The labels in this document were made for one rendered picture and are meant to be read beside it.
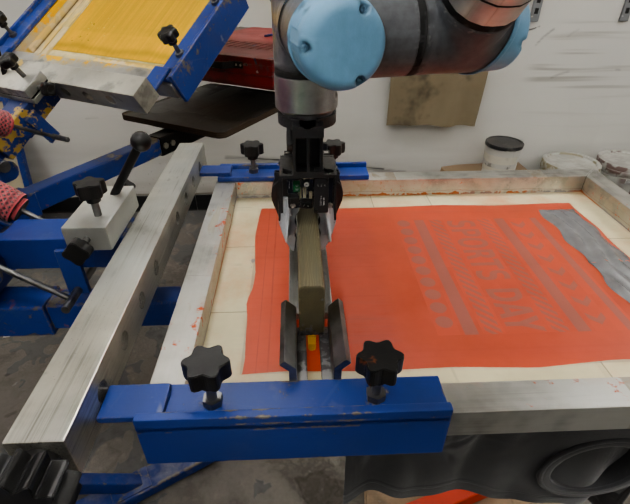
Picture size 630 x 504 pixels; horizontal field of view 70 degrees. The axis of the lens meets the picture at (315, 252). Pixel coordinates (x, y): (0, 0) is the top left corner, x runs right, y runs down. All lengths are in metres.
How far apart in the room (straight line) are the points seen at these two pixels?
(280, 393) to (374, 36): 0.34
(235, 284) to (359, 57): 0.40
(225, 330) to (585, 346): 0.46
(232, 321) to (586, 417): 0.42
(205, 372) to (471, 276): 0.45
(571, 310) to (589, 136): 2.58
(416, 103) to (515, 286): 2.03
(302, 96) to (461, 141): 2.42
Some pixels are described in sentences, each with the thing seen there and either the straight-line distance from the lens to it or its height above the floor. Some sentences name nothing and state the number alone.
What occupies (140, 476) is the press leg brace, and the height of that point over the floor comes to 0.06.
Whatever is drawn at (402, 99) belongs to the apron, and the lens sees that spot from 2.65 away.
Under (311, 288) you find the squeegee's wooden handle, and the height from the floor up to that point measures 1.06.
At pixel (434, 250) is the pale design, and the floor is 0.96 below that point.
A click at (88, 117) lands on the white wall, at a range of 2.92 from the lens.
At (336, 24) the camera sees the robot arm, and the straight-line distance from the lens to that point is 0.39.
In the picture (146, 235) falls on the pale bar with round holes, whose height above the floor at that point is 1.04.
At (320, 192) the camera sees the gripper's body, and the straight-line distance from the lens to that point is 0.56.
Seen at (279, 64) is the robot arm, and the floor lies 1.27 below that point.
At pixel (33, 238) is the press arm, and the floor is 1.04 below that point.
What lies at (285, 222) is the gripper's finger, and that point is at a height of 1.05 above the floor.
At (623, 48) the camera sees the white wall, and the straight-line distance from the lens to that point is 3.16.
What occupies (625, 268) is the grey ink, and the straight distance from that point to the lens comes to 0.84.
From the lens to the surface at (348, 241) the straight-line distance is 0.77.
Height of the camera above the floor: 1.37
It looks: 34 degrees down
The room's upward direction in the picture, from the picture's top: straight up
